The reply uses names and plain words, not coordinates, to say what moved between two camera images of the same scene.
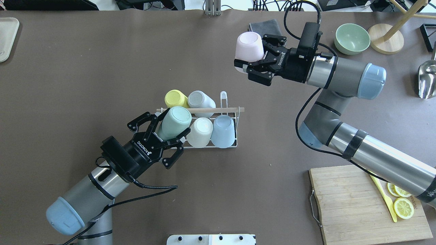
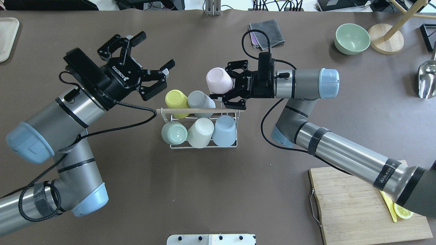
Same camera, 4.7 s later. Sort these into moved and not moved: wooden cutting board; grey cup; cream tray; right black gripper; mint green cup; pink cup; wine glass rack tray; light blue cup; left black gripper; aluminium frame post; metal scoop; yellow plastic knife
Moved: pink cup; mint green cup; left black gripper; right black gripper
Not moved: light blue cup; cream tray; metal scoop; grey cup; yellow plastic knife; wooden cutting board; wine glass rack tray; aluminium frame post
